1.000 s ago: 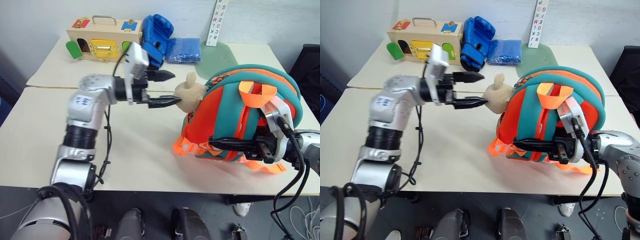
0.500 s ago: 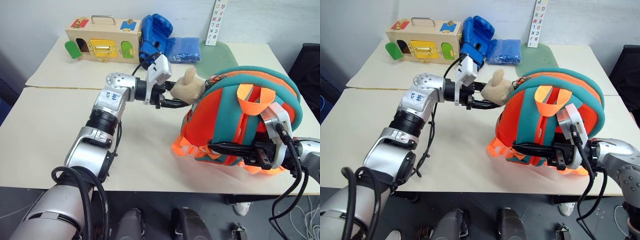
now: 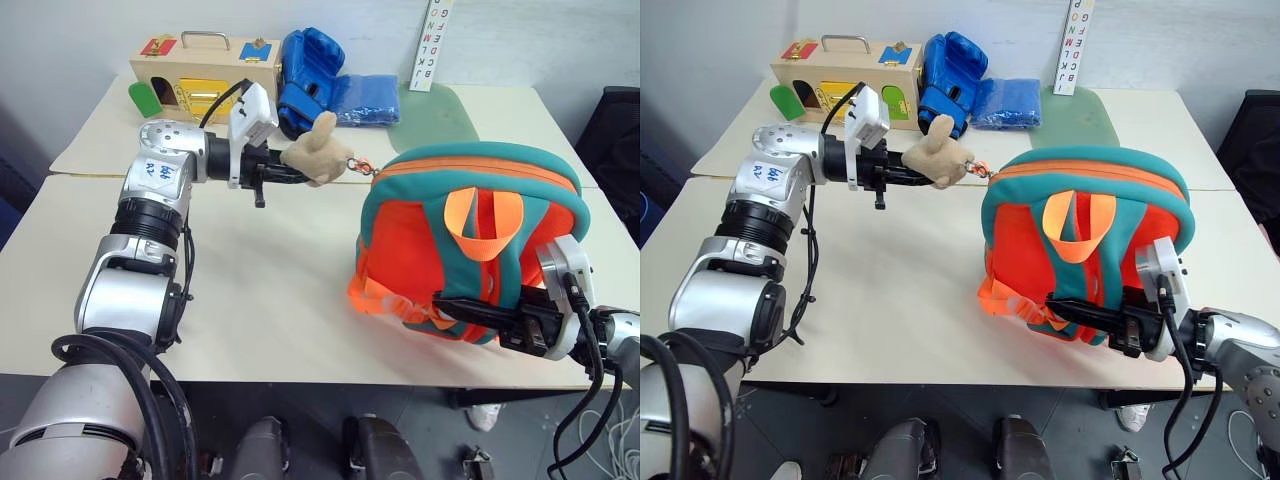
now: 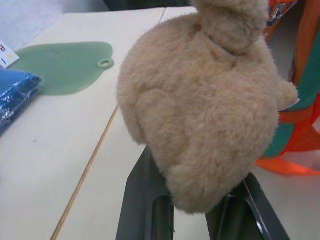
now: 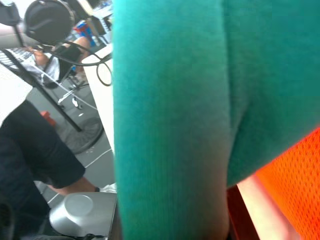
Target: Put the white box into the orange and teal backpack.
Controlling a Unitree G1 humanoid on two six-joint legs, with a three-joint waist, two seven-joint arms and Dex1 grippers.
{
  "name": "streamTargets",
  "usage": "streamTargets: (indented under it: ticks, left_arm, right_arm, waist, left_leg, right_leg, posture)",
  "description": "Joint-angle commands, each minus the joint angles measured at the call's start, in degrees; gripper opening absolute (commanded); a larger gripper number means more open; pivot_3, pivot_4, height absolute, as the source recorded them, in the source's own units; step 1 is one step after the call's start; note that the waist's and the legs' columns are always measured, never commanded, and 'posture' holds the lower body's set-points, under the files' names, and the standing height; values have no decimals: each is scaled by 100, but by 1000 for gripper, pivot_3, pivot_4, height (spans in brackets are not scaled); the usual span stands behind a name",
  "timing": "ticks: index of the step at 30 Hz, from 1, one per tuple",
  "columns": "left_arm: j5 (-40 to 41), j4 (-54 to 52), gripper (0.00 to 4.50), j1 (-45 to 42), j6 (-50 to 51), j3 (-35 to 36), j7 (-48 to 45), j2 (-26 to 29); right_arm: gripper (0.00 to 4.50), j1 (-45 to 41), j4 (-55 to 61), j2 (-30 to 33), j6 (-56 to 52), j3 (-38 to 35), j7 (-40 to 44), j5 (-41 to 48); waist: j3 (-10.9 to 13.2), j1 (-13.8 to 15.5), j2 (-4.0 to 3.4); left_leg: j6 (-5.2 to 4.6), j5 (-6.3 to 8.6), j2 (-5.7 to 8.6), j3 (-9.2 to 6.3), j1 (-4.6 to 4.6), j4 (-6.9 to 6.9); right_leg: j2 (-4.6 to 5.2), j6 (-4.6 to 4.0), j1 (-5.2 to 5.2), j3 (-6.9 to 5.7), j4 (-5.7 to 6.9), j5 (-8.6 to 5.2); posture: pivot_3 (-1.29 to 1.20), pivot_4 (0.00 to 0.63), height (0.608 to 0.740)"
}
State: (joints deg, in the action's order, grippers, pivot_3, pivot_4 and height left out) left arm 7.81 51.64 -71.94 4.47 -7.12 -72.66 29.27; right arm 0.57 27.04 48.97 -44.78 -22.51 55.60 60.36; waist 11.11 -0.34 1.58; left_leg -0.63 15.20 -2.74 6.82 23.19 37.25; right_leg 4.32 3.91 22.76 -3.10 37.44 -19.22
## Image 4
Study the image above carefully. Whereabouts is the white paper card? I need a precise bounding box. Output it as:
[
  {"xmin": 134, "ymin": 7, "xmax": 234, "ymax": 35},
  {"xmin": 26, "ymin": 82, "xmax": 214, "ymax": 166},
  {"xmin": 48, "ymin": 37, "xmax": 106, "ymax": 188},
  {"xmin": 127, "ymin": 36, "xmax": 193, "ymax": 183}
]
[{"xmin": 0, "ymin": 38, "xmax": 21, "ymax": 70}]

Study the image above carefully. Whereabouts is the beige plush toy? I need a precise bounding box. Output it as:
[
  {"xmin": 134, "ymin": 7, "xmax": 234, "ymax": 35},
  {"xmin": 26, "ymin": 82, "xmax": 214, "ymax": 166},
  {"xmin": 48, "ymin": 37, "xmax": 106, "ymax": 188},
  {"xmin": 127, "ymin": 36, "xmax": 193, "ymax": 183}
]
[{"xmin": 116, "ymin": 0, "xmax": 300, "ymax": 215}]

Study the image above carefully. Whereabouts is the orange and teal backpack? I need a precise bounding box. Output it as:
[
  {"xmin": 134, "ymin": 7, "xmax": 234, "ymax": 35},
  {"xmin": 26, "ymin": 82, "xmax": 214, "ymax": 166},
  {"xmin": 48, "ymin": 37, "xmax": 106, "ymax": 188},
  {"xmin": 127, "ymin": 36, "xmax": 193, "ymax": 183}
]
[{"xmin": 255, "ymin": 0, "xmax": 320, "ymax": 177}]

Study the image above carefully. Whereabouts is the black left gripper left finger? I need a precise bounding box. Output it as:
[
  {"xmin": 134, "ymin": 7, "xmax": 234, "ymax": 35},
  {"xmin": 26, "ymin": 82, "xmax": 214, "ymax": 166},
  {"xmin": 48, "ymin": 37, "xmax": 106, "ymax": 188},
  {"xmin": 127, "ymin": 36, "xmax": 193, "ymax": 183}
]
[{"xmin": 115, "ymin": 146, "xmax": 175, "ymax": 240}]

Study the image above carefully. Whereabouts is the green silicone mat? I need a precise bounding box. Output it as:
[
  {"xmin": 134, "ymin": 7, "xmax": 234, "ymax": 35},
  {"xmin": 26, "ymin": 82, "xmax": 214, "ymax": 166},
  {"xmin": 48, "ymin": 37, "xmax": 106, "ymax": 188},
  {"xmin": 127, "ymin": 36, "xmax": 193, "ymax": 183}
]
[{"xmin": 9, "ymin": 41, "xmax": 115, "ymax": 97}]

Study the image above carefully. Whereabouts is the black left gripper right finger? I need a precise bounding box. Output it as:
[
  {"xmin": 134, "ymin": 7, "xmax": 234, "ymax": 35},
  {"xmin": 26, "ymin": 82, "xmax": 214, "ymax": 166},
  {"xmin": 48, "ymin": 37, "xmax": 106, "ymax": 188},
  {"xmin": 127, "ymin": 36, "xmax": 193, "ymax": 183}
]
[{"xmin": 205, "ymin": 171, "xmax": 291, "ymax": 240}]

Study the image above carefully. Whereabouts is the blue plastic-wrapped package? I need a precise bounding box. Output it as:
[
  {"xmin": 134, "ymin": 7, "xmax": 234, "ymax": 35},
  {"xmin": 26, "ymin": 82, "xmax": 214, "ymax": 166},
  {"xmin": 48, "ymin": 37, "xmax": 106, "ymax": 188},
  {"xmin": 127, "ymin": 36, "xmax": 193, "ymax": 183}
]
[{"xmin": 0, "ymin": 68, "xmax": 43, "ymax": 137}]

